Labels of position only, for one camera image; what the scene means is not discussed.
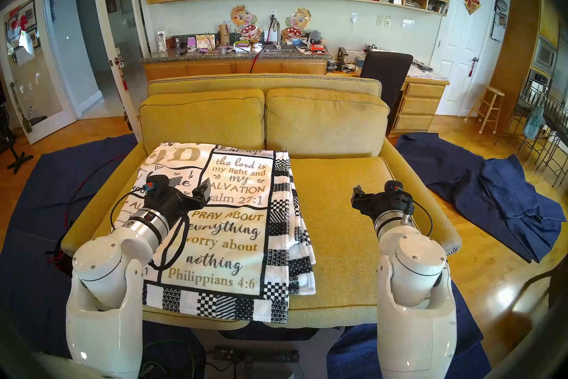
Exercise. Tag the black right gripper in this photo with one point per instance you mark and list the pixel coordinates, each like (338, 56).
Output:
(381, 205)

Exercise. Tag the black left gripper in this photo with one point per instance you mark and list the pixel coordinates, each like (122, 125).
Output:
(175, 205)

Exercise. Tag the white scripture print blanket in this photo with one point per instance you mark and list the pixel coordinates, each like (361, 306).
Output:
(230, 249)

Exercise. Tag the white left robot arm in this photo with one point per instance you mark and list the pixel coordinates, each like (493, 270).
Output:
(102, 267)

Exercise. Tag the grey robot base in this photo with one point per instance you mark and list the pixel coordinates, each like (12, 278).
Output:
(319, 351)

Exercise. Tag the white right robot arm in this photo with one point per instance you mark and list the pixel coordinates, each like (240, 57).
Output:
(412, 276)

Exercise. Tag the crumpled navy moving blanket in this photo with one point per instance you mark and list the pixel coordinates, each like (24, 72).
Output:
(488, 191)

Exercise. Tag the flat navy moving blanket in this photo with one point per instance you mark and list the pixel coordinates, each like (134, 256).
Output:
(35, 214)

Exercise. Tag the yellow sofa seat cushion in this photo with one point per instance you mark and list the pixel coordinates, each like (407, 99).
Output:
(337, 249)
(186, 320)

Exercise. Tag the yellow sofa back cushion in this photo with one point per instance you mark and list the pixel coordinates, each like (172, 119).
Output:
(199, 120)
(324, 120)

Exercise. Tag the granite top kitchen counter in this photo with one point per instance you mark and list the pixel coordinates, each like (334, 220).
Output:
(222, 67)

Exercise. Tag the black office chair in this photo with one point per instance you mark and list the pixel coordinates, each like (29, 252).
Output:
(386, 71)

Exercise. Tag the red tassel ornament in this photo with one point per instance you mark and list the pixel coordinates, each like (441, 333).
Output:
(473, 67)
(123, 78)

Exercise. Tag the stack of papers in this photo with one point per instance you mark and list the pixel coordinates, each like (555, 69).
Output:
(421, 69)

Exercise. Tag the small framed photo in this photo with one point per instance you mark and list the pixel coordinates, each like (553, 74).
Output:
(205, 41)

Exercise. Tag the red box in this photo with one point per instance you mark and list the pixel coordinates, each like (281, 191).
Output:
(318, 49)

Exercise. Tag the white carton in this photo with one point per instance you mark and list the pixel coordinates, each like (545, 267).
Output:
(161, 41)

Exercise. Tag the brown cardboard tube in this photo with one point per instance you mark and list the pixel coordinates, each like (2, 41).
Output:
(224, 34)

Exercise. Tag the grey round speaker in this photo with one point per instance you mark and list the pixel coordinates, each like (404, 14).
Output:
(315, 37)

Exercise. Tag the black power strip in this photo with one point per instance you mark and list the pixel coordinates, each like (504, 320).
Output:
(266, 356)

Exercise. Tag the wooden stool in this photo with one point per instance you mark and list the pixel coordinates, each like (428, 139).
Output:
(495, 91)

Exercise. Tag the cartoon foil balloon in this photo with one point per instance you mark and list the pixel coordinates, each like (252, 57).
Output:
(298, 23)
(244, 23)

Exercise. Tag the chrome kitchen faucet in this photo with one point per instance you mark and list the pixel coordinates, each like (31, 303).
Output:
(278, 34)

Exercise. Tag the white panel door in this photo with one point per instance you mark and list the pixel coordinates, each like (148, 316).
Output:
(461, 49)

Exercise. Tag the black floor stand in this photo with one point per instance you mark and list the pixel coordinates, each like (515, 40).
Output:
(18, 159)

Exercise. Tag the teal hanging bag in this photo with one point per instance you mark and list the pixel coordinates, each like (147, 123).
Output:
(534, 125)

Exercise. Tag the black wrought iron chairs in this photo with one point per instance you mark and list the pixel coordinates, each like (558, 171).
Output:
(557, 120)

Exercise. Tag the tall wooden cabinet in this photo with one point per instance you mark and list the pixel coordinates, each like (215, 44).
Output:
(519, 49)

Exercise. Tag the red diamond paper ornament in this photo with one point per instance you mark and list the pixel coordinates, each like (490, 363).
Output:
(472, 2)

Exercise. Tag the built-in microwave oven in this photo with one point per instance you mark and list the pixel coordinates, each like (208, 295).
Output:
(545, 55)

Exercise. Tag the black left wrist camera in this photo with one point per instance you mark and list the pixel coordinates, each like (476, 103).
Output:
(164, 185)

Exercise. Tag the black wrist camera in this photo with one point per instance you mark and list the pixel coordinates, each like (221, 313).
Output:
(164, 185)
(397, 194)

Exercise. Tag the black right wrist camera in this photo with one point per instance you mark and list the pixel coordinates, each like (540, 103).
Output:
(397, 194)

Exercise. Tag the white wall calendar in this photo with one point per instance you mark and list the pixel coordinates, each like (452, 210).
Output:
(499, 25)

